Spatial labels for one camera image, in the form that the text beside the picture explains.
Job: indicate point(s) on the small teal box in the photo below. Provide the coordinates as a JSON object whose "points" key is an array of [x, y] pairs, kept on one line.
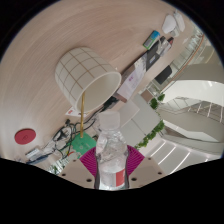
{"points": [[151, 40]]}

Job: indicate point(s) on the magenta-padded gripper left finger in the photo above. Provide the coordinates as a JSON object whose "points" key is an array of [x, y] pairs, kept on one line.
{"points": [[78, 171]]}

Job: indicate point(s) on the flat round red coaster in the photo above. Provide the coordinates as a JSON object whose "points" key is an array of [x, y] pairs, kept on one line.
{"points": [[25, 136]]}

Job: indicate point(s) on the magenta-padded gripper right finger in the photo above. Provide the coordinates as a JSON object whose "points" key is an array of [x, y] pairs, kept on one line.
{"points": [[143, 170]]}

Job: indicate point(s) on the black laptop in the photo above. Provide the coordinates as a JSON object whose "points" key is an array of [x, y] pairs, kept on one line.
{"points": [[156, 55]]}

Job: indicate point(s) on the white grid-pattern cup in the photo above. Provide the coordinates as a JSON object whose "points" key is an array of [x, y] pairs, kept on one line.
{"points": [[80, 73]]}

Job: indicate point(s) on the clear plastic water bottle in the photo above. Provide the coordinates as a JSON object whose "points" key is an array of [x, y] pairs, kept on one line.
{"points": [[111, 156]]}

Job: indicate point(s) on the white printed booklet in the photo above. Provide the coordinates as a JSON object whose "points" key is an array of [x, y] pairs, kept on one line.
{"points": [[131, 80]]}

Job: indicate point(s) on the white plastic packet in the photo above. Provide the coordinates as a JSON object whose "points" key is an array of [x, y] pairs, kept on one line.
{"points": [[32, 152]]}

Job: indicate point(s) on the white power adapter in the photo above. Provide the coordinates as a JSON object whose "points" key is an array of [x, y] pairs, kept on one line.
{"points": [[180, 20]]}

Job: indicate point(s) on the colourful sticker sheet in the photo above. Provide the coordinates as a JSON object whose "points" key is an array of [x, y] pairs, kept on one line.
{"points": [[75, 112]]}

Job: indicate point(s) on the black chair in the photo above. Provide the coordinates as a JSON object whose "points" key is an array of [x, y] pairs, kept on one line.
{"points": [[163, 74]]}

